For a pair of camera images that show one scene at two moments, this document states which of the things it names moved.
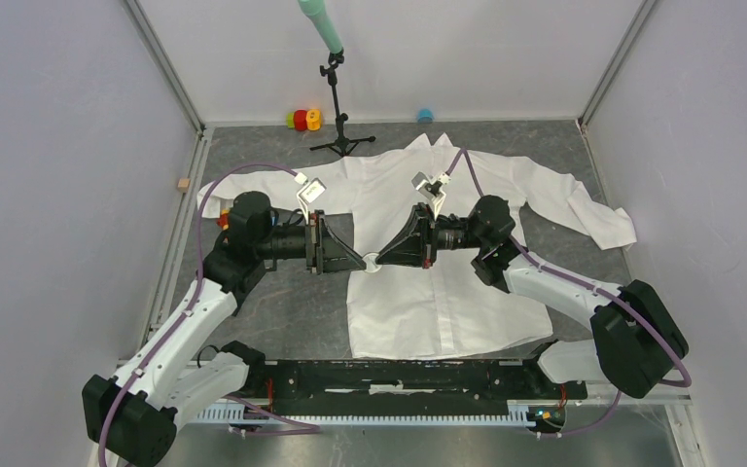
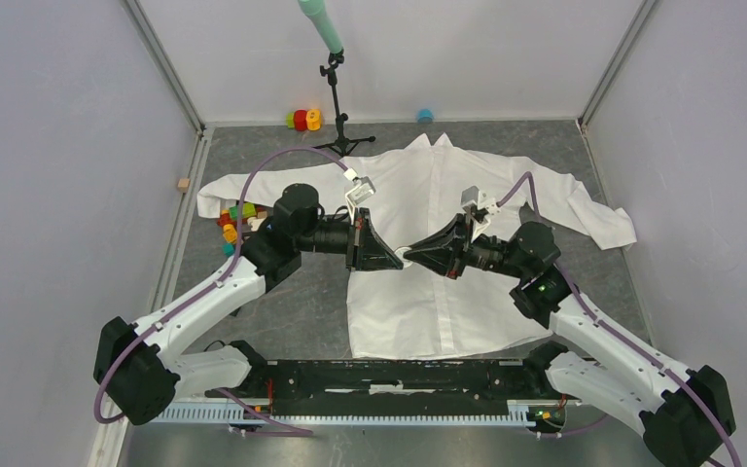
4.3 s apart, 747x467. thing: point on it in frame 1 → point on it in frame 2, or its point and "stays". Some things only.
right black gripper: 415,244 → 446,250
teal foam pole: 317,12 stays
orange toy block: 313,120 stays
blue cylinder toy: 425,116 stays
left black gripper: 329,253 → 366,251
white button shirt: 430,227 stays
